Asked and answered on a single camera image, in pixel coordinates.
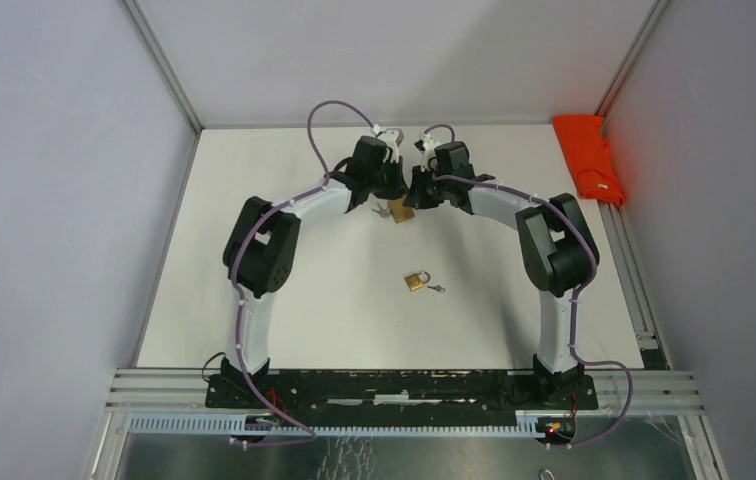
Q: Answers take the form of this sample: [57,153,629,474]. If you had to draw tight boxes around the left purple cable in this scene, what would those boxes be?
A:
[228,99,383,450]

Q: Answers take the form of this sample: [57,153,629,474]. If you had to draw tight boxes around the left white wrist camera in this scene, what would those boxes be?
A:
[372,125,405,164]

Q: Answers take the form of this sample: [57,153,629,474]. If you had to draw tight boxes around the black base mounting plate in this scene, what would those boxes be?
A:
[205,368,599,428]

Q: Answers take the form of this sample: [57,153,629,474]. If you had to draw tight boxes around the orange folded cloth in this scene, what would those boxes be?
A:
[552,114,628,207]

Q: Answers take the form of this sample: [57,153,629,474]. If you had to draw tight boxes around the large brass padlock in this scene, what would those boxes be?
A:
[387,197,415,223]

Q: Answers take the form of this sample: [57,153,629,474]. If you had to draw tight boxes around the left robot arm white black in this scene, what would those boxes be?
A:
[220,129,408,408]

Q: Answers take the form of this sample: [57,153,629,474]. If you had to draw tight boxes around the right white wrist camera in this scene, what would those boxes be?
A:
[414,131,441,171]

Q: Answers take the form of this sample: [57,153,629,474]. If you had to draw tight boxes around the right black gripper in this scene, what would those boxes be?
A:
[405,163,452,209]

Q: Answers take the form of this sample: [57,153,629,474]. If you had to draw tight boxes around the small brass padlock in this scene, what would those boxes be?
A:
[404,271,432,292]

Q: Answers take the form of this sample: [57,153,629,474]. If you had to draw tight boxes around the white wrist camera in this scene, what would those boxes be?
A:
[372,125,405,164]
[414,131,441,171]

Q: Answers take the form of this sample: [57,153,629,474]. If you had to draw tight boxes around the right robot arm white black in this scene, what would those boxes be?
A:
[404,136,599,408]

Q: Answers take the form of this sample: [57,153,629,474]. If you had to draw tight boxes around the silver keys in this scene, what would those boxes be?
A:
[372,204,392,218]

